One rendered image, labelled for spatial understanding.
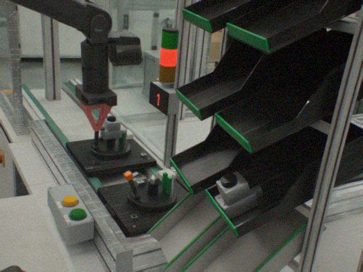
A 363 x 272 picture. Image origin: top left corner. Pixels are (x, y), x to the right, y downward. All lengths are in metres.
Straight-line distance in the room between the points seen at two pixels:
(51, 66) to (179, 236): 1.30
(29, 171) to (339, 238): 1.05
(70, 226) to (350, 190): 0.88
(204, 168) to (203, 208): 0.13
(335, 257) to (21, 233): 0.89
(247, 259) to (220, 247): 0.07
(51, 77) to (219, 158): 1.34
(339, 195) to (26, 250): 0.94
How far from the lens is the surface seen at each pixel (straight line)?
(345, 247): 1.46
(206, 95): 0.90
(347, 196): 1.55
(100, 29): 0.94
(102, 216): 1.24
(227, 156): 0.96
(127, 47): 0.99
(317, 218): 0.81
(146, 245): 1.13
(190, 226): 1.04
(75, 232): 1.21
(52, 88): 2.18
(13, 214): 1.45
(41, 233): 1.35
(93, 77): 0.98
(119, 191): 1.31
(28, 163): 1.73
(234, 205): 0.81
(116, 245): 1.12
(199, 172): 0.94
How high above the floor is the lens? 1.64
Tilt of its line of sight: 23 degrees down
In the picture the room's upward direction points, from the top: 5 degrees clockwise
